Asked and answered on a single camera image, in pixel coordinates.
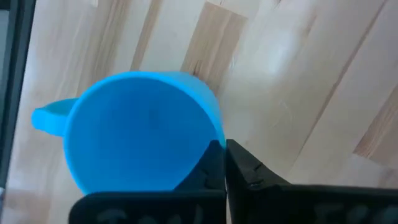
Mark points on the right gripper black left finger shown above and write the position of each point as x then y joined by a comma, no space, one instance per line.
155,208

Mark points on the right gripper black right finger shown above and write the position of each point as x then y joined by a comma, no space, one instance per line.
280,205

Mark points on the blue plastic cup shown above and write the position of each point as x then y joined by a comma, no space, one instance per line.
133,133

